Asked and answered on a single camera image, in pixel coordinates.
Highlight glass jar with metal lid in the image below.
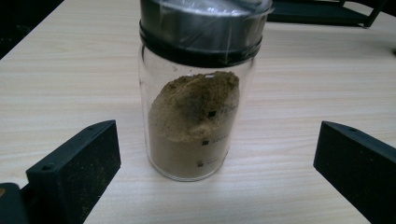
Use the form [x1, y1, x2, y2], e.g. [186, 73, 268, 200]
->
[137, 0, 275, 183]

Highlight black metal rack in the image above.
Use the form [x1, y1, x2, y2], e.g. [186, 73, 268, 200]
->
[266, 0, 390, 29]

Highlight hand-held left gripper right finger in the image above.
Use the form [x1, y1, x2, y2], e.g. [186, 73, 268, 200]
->
[313, 120, 396, 224]

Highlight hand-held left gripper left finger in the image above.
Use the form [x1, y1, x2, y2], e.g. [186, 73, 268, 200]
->
[25, 119, 122, 224]

